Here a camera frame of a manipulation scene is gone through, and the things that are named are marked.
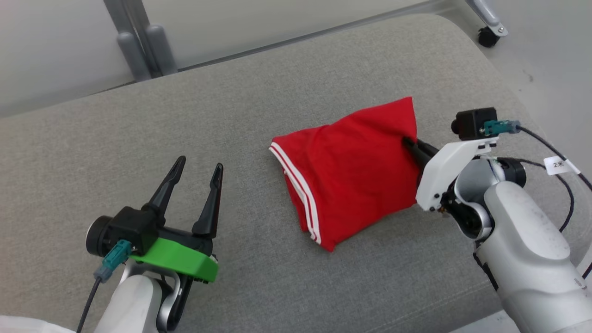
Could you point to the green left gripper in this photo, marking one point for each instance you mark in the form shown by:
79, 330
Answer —
185, 259

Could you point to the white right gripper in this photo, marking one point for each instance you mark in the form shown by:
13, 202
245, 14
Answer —
439, 171

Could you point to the red shorts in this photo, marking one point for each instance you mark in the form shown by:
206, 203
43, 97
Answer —
351, 175

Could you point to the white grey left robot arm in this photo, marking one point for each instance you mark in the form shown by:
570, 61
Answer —
134, 305

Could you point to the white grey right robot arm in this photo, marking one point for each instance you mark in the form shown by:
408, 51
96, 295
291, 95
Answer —
522, 240

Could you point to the black caster wheel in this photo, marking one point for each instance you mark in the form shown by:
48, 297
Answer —
488, 38

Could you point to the grey chair base leg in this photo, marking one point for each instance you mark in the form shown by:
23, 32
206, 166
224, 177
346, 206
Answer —
485, 16

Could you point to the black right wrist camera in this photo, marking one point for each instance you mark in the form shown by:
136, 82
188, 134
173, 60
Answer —
474, 122

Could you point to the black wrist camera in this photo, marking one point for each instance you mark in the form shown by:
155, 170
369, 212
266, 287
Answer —
129, 226
474, 122

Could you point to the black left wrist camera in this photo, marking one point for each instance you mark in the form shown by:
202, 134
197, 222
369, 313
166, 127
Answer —
129, 226

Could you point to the grey partition post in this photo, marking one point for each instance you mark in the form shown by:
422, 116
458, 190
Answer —
159, 51

